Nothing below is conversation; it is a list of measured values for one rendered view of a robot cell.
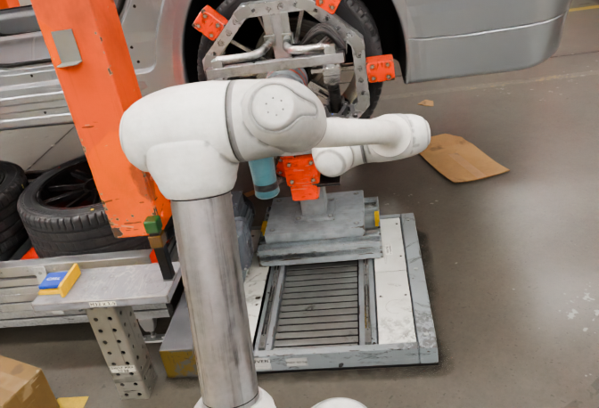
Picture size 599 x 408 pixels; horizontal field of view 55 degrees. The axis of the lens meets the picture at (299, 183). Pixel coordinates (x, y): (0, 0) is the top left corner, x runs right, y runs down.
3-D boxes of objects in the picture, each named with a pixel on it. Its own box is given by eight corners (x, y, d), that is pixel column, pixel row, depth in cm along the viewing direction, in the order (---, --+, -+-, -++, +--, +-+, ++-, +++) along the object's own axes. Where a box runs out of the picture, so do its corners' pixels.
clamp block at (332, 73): (341, 73, 177) (340, 56, 175) (340, 82, 169) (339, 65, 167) (325, 75, 178) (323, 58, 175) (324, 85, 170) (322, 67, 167)
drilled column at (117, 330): (158, 376, 200) (122, 280, 181) (149, 398, 192) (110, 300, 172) (130, 377, 202) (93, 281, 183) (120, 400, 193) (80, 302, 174)
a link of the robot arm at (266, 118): (325, 82, 98) (250, 91, 101) (307, 55, 81) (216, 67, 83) (332, 158, 98) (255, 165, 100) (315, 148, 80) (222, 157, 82)
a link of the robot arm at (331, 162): (317, 160, 154) (366, 151, 152) (315, 188, 141) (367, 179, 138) (309, 124, 150) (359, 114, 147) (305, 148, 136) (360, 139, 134)
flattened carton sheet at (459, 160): (457, 135, 337) (457, 129, 335) (508, 173, 289) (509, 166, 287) (410, 147, 333) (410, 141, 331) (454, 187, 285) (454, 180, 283)
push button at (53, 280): (71, 276, 180) (69, 271, 179) (61, 290, 174) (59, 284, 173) (51, 278, 181) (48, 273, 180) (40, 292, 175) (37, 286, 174)
